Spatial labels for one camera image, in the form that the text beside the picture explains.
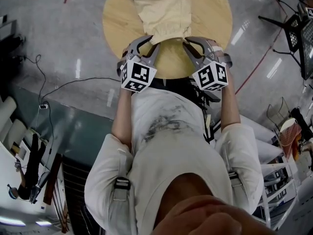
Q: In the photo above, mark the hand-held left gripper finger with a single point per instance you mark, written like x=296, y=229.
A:
x=151, y=59
x=133, y=50

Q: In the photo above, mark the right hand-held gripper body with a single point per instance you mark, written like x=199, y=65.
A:
x=207, y=76

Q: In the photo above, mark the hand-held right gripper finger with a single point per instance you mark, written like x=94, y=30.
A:
x=195, y=61
x=209, y=51

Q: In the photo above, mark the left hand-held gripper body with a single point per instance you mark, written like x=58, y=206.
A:
x=139, y=75

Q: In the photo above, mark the beige cloth garment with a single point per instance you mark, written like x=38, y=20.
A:
x=166, y=11

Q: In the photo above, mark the person's left forearm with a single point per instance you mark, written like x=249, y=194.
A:
x=123, y=119

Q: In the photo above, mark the person's right forearm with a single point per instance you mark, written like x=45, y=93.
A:
x=230, y=109

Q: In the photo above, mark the person's right hand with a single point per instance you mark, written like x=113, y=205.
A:
x=218, y=49

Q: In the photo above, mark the person's left hand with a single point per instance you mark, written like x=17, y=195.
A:
x=125, y=54

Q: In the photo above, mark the black waist-mounted box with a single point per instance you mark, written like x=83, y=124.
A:
x=212, y=97

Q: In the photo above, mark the person's black shorts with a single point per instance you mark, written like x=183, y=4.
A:
x=171, y=84

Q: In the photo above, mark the round wooden table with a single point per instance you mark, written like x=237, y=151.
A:
x=117, y=21

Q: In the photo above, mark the crumpled beige cloth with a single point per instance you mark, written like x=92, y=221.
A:
x=209, y=120

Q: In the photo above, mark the white curved structure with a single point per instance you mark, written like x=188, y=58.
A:
x=264, y=136

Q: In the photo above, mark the person's white shirt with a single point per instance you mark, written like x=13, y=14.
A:
x=171, y=160

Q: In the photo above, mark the black metal mesh table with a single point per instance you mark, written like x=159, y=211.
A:
x=308, y=40

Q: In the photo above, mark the white power strip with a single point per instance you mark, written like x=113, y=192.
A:
x=44, y=106

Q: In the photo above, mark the red net-pattern cloth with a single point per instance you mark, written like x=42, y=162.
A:
x=291, y=141

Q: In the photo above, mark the white cubby shelf unit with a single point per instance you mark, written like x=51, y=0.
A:
x=8, y=28

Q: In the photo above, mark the white paper roll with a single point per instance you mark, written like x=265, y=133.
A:
x=15, y=131
x=7, y=111

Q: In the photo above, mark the person's neck and chin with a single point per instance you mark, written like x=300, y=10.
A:
x=195, y=212

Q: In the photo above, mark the brown wooden plank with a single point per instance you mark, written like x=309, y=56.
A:
x=52, y=180

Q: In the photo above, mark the white metal rack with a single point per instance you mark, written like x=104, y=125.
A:
x=266, y=204

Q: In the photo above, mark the group of ceiling tube lights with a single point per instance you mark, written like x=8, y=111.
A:
x=12, y=221

